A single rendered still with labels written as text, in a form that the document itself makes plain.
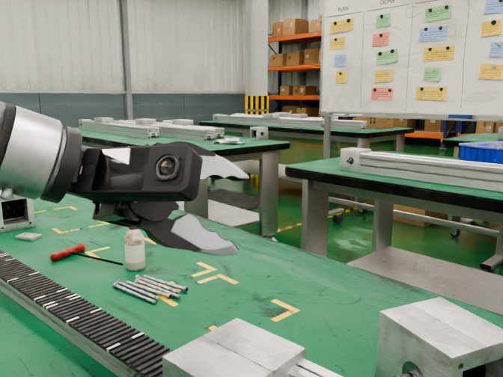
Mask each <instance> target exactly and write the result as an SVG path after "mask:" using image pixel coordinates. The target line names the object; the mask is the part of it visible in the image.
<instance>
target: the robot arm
mask: <svg viewBox="0 0 503 377"><path fill-rule="evenodd" d="M81 149H82V133H81V131H79V130H78V129H74V128H71V127H69V126H62V124H61V122H60V120H56V119H54V118H51V117H47V116H45V115H42V114H38V113H36V112H33V111H30V110H28V109H25V108H21V107H19V106H16V105H15V106H13V105H9V104H7V103H4V102H1V101H0V190H1V195H0V198H1V199H2V200H7V201H10V200H12V199H13V195H14V194H15V195H17V196H20V197H26V198H29V199H32V200H35V199H37V198H40V199H41V200H45V201H49V202H52V203H59V202H60V201H61V200H62V199H63V198H64V196H65V194H71V195H74V196H77V197H83V198H86V199H89V200H92V203H94V204H95V207H94V214H93V217H92V219H94V220H98V221H103V222H107V223H110V224H116V225H120V226H123V227H129V228H132V229H136V230H138V229H141V230H143V231H144V232H146V234H147V236H148V238H149V239H151V240H152V241H153V242H155V243H156V244H158V245H161V246H164V247H167V248H175V249H181V250H187V251H193V252H195V253H201V254H209V255H215V256H227V255H232V254H238V252H239V249H238V248H237V247H236V245H235V244H234V243H233V242H232V241H228V240H225V239H222V238H221V237H220V236H219V235H218V234H217V233H216V232H213V231H208V230H206V229H204V228H203V227H202V226H201V223H200V221H199V220H198V219H197V218H195V217H194V216H193V215H190V214H186V215H180V216H178V217H176V218H174V219H170V218H168V216H169V215H170V214H171V213H172V211H174V210H178V209H179V205H178V204H177V202H176V201H186V202H188V201H193V200H194V199H195V198H196V197H197V195H198V187H199V182H200V180H205V179H206V178H208V177H211V178H213V179H215V180H220V179H224V178H226V179H229V180H232V181H246V180H249V176H248V174H246V173H245V172H244V171H242V170H241V169H240V168H238V167H237V166H236V165H235V164H233V163H231V162H229V161H228V160H227V159H224V158H222V157H221V156H217V155H216V154H215V153H214V152H211V151H209V150H206V149H204V148H203V147H199V146H198V145H196V144H192V143H189V142H185V141H175V142H171V143H167V144H162V143H159V142H157V143H155V144H153V145H152V146H150V145H149V144H146V145H144V146H134V147H130V146H127V147H100V148H88V149H87V150H86V151H85V152H83V151H81ZM100 204H102V205H101V207H100ZM99 208H100V209H99Z"/></svg>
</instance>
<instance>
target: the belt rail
mask: <svg viewBox="0 0 503 377"><path fill-rule="evenodd" d="M0 290H1V291H2V292H3V293H5V294H6V295H8V296H9V297H10V298H12V299H13V300H14V301H16V302H17V303H18V304H20V305H21V306H23V307H24V308H25V309H26V310H28V311H29V312H31V313H32V314H34V315H35V316H36V317H37V318H38V319H40V320H42V321H43V322H45V323H46V324H47V325H48V326H49V327H51V328H53V329H54V330H55V331H57V332H58V333H59V334H60V335H62V336H63V337H65V338H66V339H68V340H69V341H70V342H71V343H73V344H74V345H76V346H77V347H79V348H80V349H81V350H82V351H83V352H85V353H87V354H88V355H90V356H91V357H92V358H93V359H94V360H96V361H98V362H99V363H100V364H102V365H103V366H104V367H105V368H107V369H108V370H110V371H111V372H113V373H114V374H115V375H116V376H118V377H141V375H139V374H138V373H137V372H136V371H134V370H132V369H131V368H129V367H128V366H127V365H126V364H124V363H122V362H121V361H119V360H118V359H117V358H115V357H114V356H112V355H110V354H109V353H108V352H106V351H105V350H104V349H102V348H100V347H99V346H98V345H96V344H95V343H93V342H92V341H90V340H89V339H88V338H86V337H84V336H83V335H82V334H80V333H79V332H78V331H76V330H74V329H73V328H71V327H70V326H69V325H67V324H66V323H64V322H62V321H61V320H60V319H59V318H57V317H56V316H54V315H52V314H51V313H50V312H49V311H47V310H45V309H44V308H42V307H41V306H40V305H38V304H37V303H35V302H34V301H32V300H31V299H30V298H28V297H27V296H25V295H23V294H22V293H21V292H19V291H18V290H16V289H15V288H13V287H12V286H11V285H9V284H8V283H6V282H5V281H3V280H2V279H1V278H0Z"/></svg>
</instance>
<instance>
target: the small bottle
mask: <svg viewBox="0 0 503 377"><path fill-rule="evenodd" d="M124 249H125V261H126V269H127V270H128V271H131V272H136V271H140V270H142V269H144V268H145V252H144V236H143V234H142V233H141V231H140V230H136V229H132V228H129V230H128V231H127V233H126V235H125V237H124Z"/></svg>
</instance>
